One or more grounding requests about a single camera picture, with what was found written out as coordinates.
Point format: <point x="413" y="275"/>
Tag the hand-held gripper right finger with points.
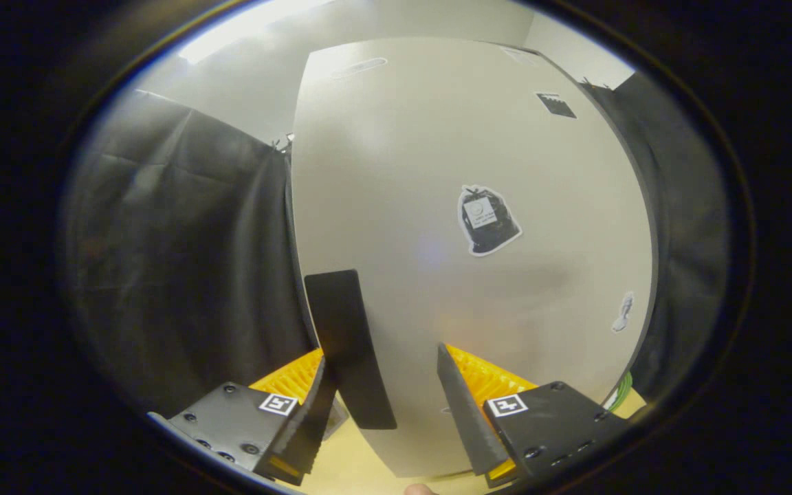
<point x="465" y="419"/>

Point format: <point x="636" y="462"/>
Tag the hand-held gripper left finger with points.
<point x="306" y="426"/>

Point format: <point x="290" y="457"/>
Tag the white shoe cabinet door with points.
<point x="403" y="172"/>

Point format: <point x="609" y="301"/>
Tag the black backdrop cloth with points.
<point x="183" y="261"/>

